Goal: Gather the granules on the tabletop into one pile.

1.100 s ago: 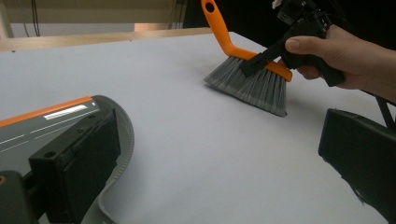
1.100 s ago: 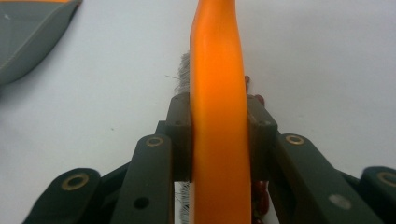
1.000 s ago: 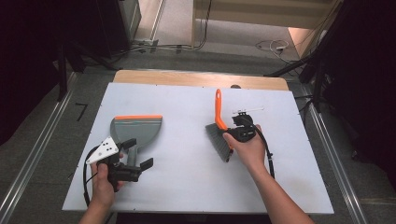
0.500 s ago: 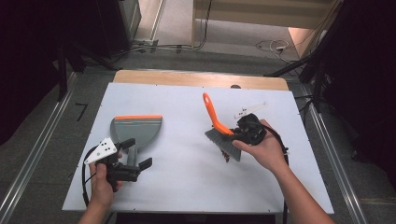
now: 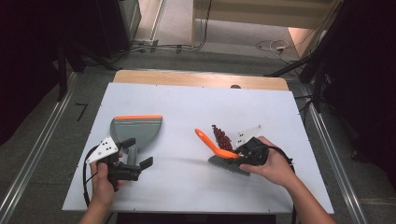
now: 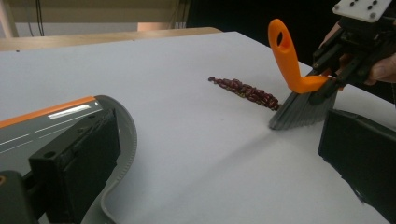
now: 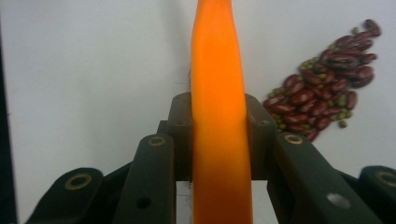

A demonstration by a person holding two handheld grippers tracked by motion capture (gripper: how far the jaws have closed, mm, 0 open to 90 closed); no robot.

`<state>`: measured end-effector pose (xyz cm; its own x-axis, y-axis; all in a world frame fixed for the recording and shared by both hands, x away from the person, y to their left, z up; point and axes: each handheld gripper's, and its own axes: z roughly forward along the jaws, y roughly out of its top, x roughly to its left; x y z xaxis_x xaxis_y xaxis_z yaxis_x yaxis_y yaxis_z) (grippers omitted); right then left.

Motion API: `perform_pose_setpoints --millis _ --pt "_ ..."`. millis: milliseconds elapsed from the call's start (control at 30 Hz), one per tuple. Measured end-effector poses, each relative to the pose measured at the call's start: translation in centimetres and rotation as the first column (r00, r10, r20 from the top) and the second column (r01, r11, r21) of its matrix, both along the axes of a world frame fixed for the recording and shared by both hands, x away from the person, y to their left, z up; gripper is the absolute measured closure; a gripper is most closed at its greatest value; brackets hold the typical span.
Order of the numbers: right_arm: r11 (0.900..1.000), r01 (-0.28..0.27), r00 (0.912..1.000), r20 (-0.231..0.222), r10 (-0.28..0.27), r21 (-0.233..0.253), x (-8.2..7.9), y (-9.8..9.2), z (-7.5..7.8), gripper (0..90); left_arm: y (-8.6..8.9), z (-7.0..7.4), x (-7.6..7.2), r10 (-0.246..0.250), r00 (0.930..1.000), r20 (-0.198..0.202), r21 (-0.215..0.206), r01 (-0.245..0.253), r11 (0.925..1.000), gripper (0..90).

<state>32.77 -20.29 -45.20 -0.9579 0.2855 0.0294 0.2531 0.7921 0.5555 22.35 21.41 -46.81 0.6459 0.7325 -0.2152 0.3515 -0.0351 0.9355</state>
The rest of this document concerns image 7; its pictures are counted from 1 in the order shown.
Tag orange brush with grey bristles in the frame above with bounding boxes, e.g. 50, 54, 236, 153
183, 0, 254, 224

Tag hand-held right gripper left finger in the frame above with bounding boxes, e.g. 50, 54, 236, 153
158, 91, 194, 182

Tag pile of red and green beans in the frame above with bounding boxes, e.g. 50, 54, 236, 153
262, 19, 382, 143

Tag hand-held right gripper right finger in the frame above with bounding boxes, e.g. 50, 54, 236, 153
245, 93, 278, 181

